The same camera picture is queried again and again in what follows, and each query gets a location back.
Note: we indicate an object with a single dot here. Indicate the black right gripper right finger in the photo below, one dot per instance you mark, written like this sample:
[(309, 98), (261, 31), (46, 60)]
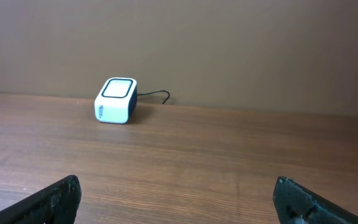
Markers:
[(296, 204)]

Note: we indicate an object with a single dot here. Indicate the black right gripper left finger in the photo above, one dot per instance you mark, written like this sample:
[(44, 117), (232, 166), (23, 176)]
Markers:
[(56, 204)]

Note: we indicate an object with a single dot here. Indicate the white barcode scanner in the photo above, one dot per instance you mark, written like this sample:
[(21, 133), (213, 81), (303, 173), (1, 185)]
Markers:
[(116, 101)]

